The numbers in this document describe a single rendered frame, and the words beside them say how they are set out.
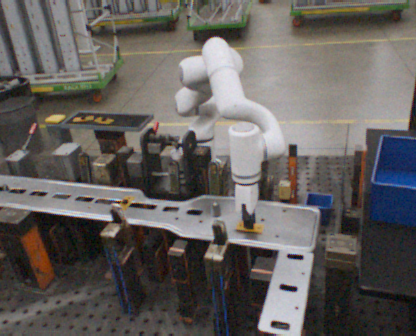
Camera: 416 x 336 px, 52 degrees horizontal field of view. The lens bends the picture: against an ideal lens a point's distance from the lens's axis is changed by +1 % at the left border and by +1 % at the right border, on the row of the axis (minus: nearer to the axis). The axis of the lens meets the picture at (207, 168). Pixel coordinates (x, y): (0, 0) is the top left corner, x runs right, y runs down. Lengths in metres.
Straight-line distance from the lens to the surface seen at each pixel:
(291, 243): 1.30
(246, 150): 1.15
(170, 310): 1.56
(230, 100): 1.24
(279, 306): 1.13
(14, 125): 4.33
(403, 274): 1.21
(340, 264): 1.22
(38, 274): 1.72
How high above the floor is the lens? 1.85
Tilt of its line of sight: 30 degrees down
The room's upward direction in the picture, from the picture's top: 7 degrees counter-clockwise
